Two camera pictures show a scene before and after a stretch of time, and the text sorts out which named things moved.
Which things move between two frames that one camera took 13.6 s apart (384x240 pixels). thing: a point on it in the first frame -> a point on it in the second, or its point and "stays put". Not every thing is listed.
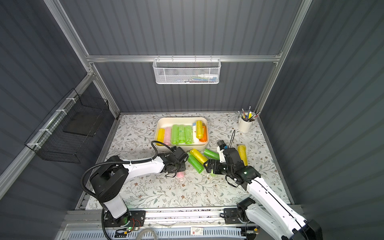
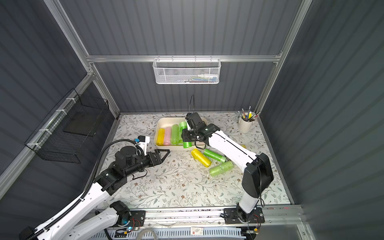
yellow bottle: [161, 136] stays put
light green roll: [174, 134] stays put
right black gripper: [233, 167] -> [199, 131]
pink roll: [167, 135] stays put
